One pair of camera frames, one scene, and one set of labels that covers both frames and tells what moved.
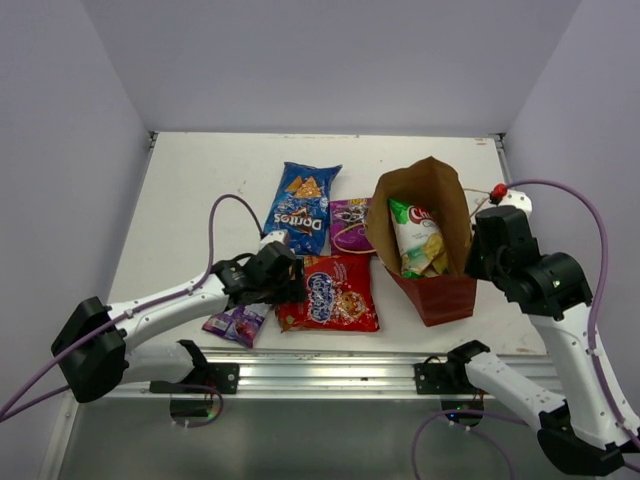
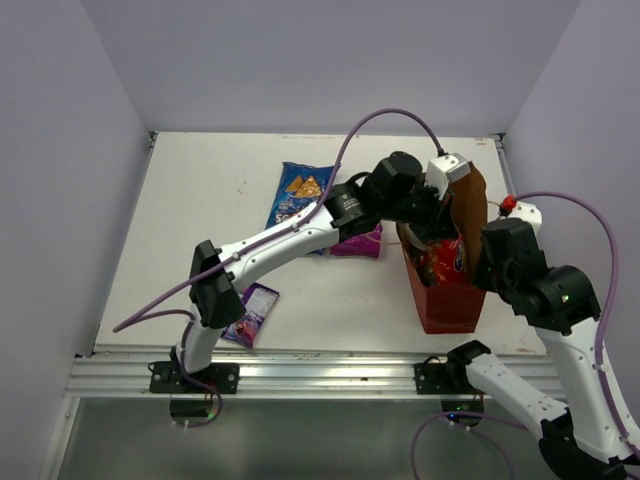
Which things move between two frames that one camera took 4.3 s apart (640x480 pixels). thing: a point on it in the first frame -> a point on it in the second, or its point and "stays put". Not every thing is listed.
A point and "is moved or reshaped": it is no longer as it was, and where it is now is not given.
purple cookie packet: [239, 323] stays put
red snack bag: [340, 296] -> [444, 263]
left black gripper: [292, 290] -> [440, 223]
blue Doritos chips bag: [299, 205] stays put
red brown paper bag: [429, 184] is moved or reshaped
